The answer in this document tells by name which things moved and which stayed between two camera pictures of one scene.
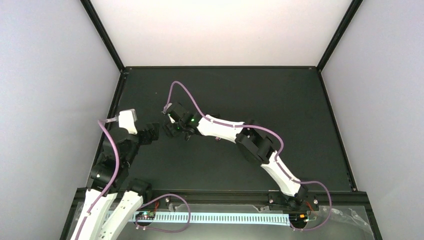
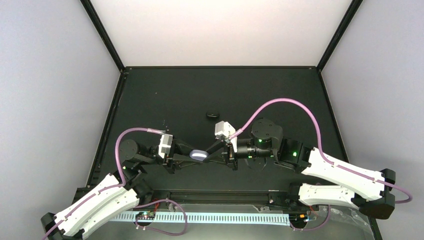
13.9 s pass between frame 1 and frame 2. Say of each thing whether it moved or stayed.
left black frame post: stayed
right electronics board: stayed
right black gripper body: moved
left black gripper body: moved
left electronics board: stayed
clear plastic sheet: stayed
